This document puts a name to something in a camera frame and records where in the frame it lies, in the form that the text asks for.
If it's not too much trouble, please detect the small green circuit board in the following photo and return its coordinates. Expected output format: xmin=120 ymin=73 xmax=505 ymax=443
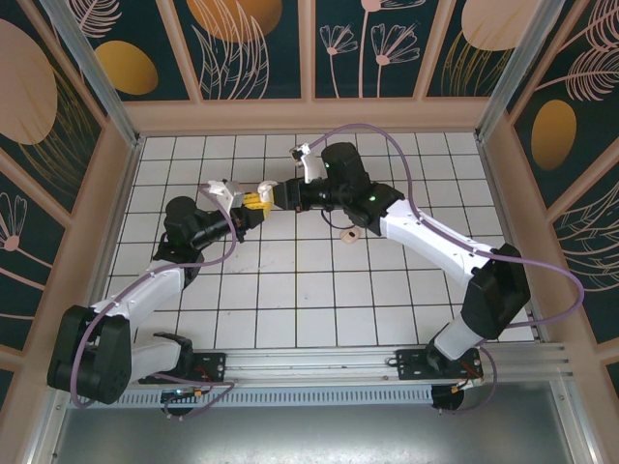
xmin=162 ymin=388 xmax=204 ymax=402

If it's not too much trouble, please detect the grey metal sheet panel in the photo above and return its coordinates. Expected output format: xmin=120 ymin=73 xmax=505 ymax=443
xmin=45 ymin=381 xmax=596 ymax=464

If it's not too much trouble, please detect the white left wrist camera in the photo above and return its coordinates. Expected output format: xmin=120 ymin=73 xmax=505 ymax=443
xmin=206 ymin=179 xmax=249 ymax=210

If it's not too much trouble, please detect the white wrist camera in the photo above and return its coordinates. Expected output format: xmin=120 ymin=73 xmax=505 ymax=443
xmin=206 ymin=179 xmax=249 ymax=210
xmin=289 ymin=142 xmax=324 ymax=184

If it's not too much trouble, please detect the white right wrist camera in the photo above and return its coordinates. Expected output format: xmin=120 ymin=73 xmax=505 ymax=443
xmin=289 ymin=142 xmax=324 ymax=184

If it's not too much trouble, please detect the purple cable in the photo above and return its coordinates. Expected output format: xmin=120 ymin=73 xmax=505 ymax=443
xmin=70 ymin=183 xmax=239 ymax=421
xmin=307 ymin=123 xmax=585 ymax=418

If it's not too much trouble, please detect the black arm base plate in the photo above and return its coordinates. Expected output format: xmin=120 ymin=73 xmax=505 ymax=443
xmin=395 ymin=348 xmax=485 ymax=383
xmin=138 ymin=351 xmax=228 ymax=386

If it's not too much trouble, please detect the aluminium frame post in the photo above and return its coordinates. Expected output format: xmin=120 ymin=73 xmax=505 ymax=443
xmin=41 ymin=0 xmax=145 ymax=147
xmin=474 ymin=0 xmax=558 ymax=142

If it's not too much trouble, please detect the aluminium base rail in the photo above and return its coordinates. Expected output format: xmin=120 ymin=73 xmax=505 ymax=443
xmin=45 ymin=342 xmax=575 ymax=388

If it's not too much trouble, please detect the black round cable port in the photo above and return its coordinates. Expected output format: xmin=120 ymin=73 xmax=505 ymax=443
xmin=161 ymin=401 xmax=204 ymax=421
xmin=429 ymin=385 xmax=469 ymax=416

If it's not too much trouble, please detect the grey slotted cable duct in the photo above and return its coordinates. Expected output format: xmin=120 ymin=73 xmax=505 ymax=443
xmin=65 ymin=384 xmax=434 ymax=407

